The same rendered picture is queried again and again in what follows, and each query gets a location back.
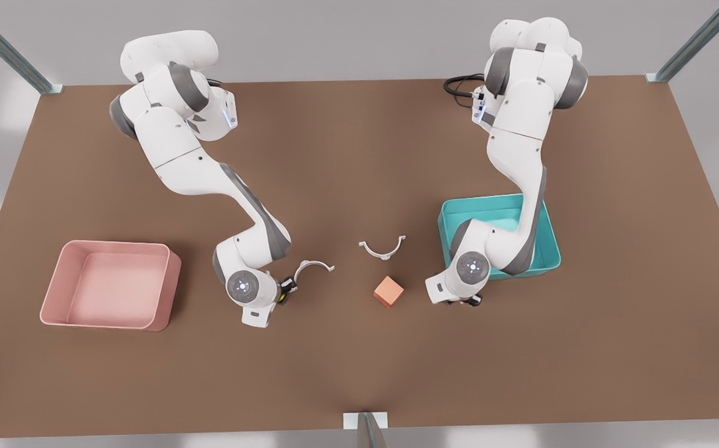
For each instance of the pink storage box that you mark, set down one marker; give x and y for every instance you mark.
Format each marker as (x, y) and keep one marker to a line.
(110, 285)

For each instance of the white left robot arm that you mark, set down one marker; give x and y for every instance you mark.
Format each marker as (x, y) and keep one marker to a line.
(521, 124)

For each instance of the silver frame post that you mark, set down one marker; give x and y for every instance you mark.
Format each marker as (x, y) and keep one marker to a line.
(698, 40)
(4, 46)
(366, 430)

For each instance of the teal blue storage box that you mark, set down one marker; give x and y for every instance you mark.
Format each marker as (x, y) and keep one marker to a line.
(552, 249)

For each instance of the orange-red cube button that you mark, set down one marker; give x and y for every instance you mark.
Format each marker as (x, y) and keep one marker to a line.
(388, 291)

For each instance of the white curved bracket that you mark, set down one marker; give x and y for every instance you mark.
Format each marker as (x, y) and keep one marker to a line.
(383, 252)
(310, 265)

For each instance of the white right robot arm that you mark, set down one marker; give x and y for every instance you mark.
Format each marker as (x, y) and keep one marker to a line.
(172, 143)

